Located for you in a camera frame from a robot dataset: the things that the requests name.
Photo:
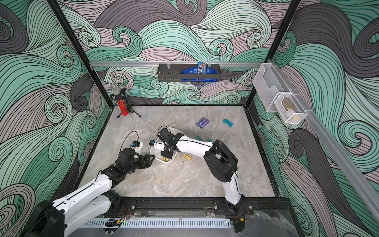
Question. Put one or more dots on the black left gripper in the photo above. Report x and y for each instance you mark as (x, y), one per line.
(147, 163)

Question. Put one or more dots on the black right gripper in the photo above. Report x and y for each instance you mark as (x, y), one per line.
(169, 145)

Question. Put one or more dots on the white plastic storage box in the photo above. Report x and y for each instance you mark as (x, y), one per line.
(158, 147)

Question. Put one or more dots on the yellow binder clip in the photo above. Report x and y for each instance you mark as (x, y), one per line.
(187, 158)

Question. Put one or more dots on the teal binder clip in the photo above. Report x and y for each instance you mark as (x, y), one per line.
(199, 138)

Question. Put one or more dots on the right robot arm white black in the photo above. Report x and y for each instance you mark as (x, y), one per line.
(220, 160)

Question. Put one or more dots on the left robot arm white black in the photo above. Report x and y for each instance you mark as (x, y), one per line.
(63, 216)

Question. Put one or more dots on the blue playing card box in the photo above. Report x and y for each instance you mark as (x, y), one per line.
(202, 122)

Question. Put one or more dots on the teal tape dispenser piece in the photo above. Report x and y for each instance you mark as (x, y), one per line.
(229, 123)

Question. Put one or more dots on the black microphone tripod stand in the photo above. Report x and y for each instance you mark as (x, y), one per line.
(119, 95)

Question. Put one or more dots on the blue package in basket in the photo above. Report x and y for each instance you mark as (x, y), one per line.
(200, 69)

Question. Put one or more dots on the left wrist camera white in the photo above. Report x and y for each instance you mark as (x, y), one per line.
(137, 146)

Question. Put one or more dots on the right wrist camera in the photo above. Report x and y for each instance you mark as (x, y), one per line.
(152, 143)

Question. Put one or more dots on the black wall basket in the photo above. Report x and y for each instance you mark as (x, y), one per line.
(172, 73)

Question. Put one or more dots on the white slotted cable duct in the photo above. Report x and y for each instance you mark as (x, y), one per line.
(169, 223)

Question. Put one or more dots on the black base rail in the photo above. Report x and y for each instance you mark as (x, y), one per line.
(216, 205)

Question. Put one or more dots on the aluminium rail back wall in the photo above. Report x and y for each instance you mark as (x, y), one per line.
(145, 64)

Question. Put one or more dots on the aluminium rail wall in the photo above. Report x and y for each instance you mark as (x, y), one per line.
(362, 186)
(145, 64)

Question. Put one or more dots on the clear plastic wall bin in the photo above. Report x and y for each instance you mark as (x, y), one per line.
(276, 96)

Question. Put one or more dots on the black vertical frame post right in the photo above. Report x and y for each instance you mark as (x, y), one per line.
(282, 14)

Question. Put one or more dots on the black vertical frame post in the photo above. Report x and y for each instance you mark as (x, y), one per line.
(81, 53)
(282, 14)

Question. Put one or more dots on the black vertical frame post left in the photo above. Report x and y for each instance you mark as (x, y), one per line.
(81, 53)

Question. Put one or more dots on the aluminium rail right wall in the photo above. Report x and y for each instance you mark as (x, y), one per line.
(362, 186)

